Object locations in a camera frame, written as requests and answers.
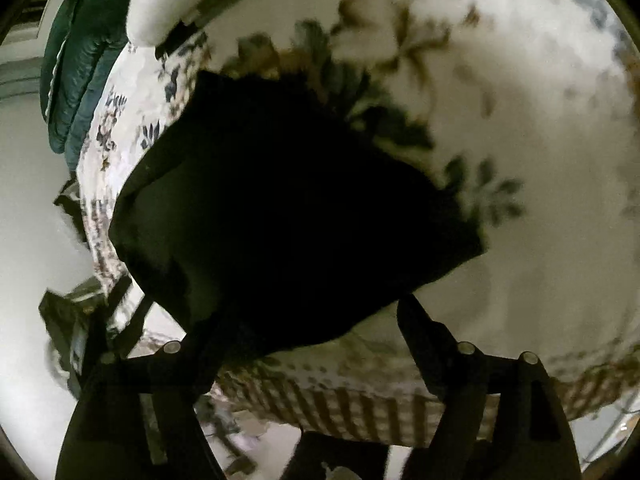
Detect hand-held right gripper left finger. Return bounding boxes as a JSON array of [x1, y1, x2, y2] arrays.
[[55, 310, 236, 480]]

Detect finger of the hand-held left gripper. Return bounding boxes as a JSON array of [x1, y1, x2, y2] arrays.
[[102, 275, 153, 356]]

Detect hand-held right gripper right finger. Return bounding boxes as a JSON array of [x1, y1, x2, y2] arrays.
[[396, 294, 583, 480]]

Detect black striped sweater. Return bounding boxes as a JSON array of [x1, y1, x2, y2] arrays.
[[107, 70, 486, 358]]

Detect person's dark pants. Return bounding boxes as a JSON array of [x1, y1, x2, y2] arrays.
[[292, 430, 391, 480]]

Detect dark green quilt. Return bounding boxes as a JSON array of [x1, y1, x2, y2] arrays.
[[40, 0, 151, 171]]

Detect floral blanket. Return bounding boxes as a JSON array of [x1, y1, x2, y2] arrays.
[[75, 0, 640, 448]]

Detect narrow grey-blue curtain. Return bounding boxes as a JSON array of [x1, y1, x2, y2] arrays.
[[5, 0, 58, 101]]

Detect folded white cloth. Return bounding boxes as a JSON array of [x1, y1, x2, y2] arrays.
[[127, 0, 251, 47]]

